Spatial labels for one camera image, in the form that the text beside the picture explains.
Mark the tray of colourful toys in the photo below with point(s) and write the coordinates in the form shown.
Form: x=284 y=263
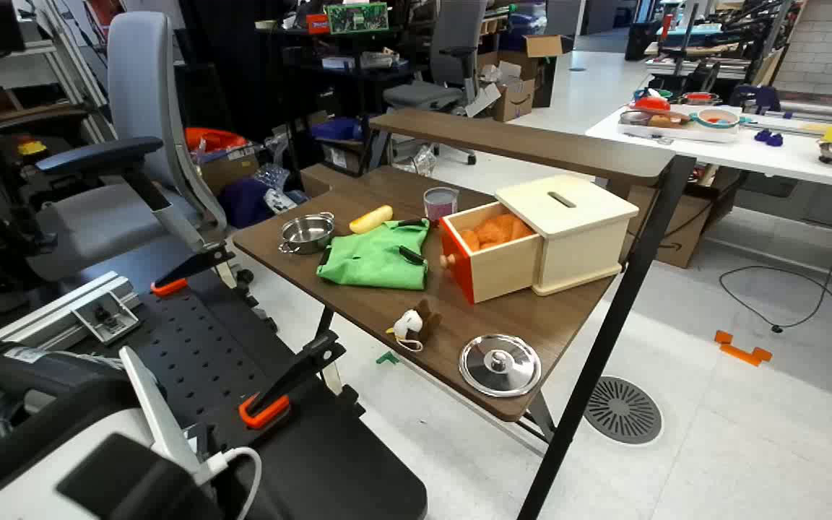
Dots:
x=676 y=116

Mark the orange-red drawer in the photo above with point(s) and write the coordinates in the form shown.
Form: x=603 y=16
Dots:
x=496 y=275

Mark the white work table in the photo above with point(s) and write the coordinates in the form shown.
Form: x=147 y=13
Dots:
x=762 y=155

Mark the grey office chair with armrests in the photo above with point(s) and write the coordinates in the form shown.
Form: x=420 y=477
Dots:
x=135 y=174

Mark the orange floor marker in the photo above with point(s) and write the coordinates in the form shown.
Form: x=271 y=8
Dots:
x=741 y=354

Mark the light wooden box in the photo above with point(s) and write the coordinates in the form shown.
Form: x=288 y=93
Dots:
x=579 y=236

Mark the stacked cardboard boxes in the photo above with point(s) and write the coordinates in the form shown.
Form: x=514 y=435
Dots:
x=520 y=81

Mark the cluttered white workbench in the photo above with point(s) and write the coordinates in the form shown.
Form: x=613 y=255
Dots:
x=531 y=146

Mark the white device with black panel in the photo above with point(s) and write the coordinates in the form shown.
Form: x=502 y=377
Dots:
x=69 y=473

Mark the grey swivel office chair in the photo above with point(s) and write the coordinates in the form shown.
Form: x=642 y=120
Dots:
x=440 y=73

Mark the black table frame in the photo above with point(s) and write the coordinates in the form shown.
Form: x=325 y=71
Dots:
x=608 y=327

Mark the purple toy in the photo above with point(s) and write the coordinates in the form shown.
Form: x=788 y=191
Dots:
x=768 y=138

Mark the metal bowl front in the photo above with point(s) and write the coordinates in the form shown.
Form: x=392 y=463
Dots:
x=501 y=364

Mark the pink translucent cup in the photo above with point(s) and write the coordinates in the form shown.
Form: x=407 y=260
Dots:
x=440 y=204

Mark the green circuit board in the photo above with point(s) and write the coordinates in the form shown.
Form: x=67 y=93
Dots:
x=356 y=16

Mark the orange bin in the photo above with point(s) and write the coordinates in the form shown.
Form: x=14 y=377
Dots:
x=215 y=141

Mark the round floor drain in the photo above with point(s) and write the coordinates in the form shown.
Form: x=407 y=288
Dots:
x=622 y=412

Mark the aluminium extrusion rail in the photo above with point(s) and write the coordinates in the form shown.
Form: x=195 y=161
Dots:
x=56 y=311

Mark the cardboard box under shelf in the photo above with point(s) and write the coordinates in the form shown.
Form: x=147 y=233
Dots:
x=686 y=226

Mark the black orange bar clamp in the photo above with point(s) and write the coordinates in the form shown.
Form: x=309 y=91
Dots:
x=287 y=386
x=186 y=273

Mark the orange cloth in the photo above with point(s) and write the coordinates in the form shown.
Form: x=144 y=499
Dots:
x=496 y=233

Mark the green towel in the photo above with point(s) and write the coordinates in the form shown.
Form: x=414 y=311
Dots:
x=375 y=260

